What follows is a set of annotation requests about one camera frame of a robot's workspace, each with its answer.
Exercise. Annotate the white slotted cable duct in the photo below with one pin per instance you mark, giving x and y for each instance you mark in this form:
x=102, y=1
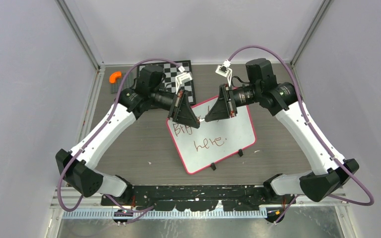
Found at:
x=175, y=214

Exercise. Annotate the grey lego baseplate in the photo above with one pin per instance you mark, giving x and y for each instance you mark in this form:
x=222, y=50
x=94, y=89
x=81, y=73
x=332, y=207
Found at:
x=128, y=82

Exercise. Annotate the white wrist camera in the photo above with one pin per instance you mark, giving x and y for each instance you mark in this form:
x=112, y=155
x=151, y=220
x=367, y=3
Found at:
x=224, y=70
x=181, y=79

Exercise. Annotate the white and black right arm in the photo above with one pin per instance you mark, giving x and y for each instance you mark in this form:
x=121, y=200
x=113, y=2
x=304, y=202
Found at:
x=328, y=166

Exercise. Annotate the orange curved block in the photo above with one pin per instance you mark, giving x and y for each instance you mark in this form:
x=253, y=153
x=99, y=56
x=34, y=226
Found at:
x=114, y=77

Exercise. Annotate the aluminium frame rail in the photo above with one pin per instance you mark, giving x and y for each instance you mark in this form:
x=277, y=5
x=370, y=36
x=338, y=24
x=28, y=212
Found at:
x=68, y=194

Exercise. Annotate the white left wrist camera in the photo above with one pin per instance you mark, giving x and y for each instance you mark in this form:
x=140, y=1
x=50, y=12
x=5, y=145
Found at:
x=181, y=79

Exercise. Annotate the pink-framed whiteboard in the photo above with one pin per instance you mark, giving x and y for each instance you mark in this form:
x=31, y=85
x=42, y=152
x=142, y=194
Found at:
x=213, y=141

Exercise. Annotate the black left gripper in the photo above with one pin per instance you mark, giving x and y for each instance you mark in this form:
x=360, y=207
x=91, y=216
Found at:
x=181, y=111

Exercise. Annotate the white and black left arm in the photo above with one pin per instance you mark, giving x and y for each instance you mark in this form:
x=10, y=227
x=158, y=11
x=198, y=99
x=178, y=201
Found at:
x=78, y=165

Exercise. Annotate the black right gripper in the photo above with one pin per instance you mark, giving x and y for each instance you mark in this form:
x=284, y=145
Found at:
x=223, y=108

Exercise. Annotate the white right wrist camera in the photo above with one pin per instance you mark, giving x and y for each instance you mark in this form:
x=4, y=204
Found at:
x=224, y=70

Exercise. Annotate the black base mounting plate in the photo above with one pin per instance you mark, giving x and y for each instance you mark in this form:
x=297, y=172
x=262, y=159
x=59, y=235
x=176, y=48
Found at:
x=197, y=197

